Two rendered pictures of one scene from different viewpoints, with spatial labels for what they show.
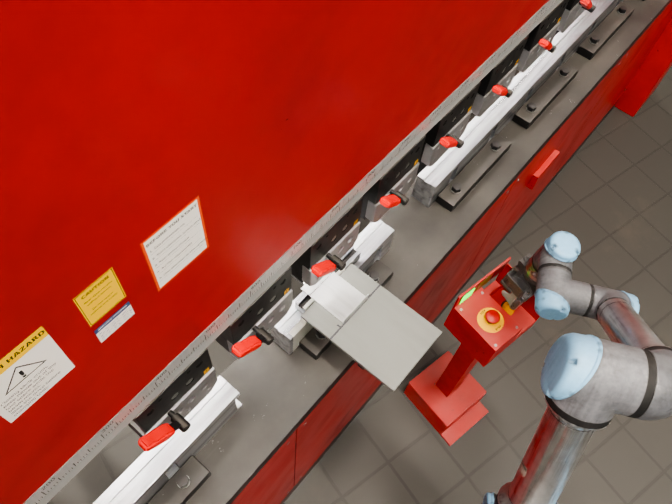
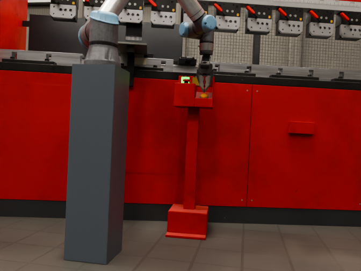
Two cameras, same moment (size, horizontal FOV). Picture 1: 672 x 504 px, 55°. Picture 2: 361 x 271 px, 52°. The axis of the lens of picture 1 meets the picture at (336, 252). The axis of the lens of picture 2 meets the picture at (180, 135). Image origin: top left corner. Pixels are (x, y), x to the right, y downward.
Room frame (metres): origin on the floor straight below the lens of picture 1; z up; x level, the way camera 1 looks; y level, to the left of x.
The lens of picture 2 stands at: (-0.48, -1.98, 0.53)
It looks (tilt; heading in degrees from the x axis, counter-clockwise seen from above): 1 degrees down; 52
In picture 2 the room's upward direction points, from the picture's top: 3 degrees clockwise
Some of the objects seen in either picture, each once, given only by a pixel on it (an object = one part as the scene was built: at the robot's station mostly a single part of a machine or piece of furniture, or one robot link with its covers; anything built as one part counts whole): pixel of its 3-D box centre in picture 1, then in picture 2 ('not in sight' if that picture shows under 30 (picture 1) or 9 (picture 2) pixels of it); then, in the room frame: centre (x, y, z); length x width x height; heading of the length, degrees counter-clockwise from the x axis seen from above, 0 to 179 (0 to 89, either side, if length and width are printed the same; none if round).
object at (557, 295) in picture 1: (560, 294); (192, 30); (0.71, -0.51, 1.05); 0.11 x 0.11 x 0.08; 83
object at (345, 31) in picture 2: not in sight; (349, 26); (1.82, -0.74, 1.26); 0.15 x 0.09 x 0.17; 147
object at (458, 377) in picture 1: (465, 359); (191, 157); (0.79, -0.46, 0.39); 0.06 x 0.06 x 0.54; 46
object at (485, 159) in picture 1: (474, 171); (230, 75); (1.15, -0.36, 0.89); 0.30 x 0.05 x 0.03; 147
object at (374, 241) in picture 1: (334, 283); (141, 65); (0.72, -0.01, 0.92); 0.39 x 0.06 x 0.10; 147
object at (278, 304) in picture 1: (247, 302); (98, 8); (0.49, 0.15, 1.26); 0.15 x 0.09 x 0.17; 147
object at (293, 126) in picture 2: (543, 169); (301, 127); (1.44, -0.67, 0.59); 0.15 x 0.02 x 0.07; 147
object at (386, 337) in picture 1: (371, 324); (131, 48); (0.59, -0.10, 1.00); 0.26 x 0.18 x 0.01; 57
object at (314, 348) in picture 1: (347, 307); (138, 69); (0.68, -0.05, 0.89); 0.30 x 0.05 x 0.03; 147
